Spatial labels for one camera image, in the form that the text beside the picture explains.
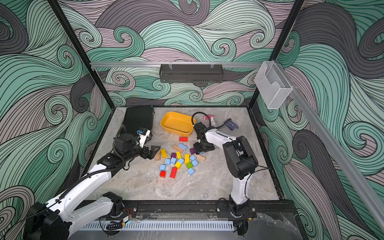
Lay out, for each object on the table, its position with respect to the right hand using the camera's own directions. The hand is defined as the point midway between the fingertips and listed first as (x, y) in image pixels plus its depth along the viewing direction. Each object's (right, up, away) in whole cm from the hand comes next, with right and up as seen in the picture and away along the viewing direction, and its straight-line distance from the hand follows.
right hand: (201, 150), depth 94 cm
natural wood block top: (-17, +2, +2) cm, 17 cm away
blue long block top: (-11, +2, +3) cm, 12 cm away
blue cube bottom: (-7, -9, -11) cm, 16 cm away
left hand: (-28, +8, -15) cm, 33 cm away
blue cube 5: (-24, -8, -9) cm, 26 cm away
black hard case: (-48, +22, +14) cm, 54 cm away
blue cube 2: (-5, -6, -7) cm, 10 cm away
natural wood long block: (-2, -3, -4) cm, 5 cm away
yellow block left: (-24, -1, -2) cm, 24 cm away
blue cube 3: (-18, -5, -6) cm, 19 cm away
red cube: (-23, -11, -10) cm, 28 cm away
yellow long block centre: (-9, -4, -4) cm, 11 cm away
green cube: (-8, -7, -7) cm, 13 cm away
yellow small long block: (-15, -2, -2) cm, 15 cm away
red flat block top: (-12, +7, +7) cm, 15 cm away
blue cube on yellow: (-13, -5, -6) cm, 15 cm away
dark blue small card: (+23, +16, +13) cm, 31 cm away
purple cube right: (-6, 0, +1) cm, 6 cm away
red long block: (-17, -11, -9) cm, 22 cm away
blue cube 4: (-21, -5, -6) cm, 23 cm away
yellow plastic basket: (-17, +17, +15) cm, 28 cm away
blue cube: (-6, -3, -5) cm, 8 cm away
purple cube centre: (-18, -2, -3) cm, 18 cm away
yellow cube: (-15, -7, -7) cm, 18 cm away
